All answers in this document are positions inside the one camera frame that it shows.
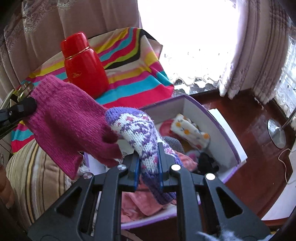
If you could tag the striped beige cushion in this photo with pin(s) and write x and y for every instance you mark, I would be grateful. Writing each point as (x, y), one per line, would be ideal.
(37, 182)

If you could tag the fruit print cloth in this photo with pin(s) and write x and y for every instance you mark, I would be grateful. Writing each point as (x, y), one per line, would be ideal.
(187, 130)

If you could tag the pink knitted cloth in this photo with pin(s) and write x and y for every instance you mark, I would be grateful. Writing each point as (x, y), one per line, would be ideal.
(140, 204)

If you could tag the white box lid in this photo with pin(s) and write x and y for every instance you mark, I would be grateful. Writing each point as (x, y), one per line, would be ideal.
(221, 120)

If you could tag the chrome floor lamp stand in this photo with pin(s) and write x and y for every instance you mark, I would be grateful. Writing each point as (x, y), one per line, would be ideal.
(277, 132)

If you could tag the purple white cardboard box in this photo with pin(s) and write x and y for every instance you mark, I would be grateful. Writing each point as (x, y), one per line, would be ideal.
(220, 147)

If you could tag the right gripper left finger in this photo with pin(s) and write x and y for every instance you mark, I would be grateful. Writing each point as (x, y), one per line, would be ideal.
(91, 208)

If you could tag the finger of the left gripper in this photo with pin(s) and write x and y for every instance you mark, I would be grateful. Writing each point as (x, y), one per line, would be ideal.
(10, 117)

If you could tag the red thermos bottle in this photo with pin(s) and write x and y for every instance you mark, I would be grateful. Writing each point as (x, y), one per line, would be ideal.
(83, 66)

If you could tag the magenta knitted glove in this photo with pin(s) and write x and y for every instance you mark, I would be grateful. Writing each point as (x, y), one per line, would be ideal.
(67, 122)

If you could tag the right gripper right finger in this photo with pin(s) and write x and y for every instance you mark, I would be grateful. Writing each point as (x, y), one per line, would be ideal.
(205, 203)

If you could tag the purple white knitted sock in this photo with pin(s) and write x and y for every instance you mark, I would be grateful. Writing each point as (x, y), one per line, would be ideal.
(138, 129)

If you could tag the grey checkered cloth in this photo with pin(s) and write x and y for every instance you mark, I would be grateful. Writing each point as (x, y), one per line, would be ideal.
(174, 144)

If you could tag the white lace curtain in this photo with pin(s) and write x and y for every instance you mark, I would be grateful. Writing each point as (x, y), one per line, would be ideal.
(263, 30)

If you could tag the striped colourful blanket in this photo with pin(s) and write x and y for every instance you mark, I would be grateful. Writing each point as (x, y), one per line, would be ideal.
(130, 57)

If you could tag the beige embroidered curtain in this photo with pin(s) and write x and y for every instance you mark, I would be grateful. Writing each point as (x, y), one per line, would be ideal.
(32, 31)

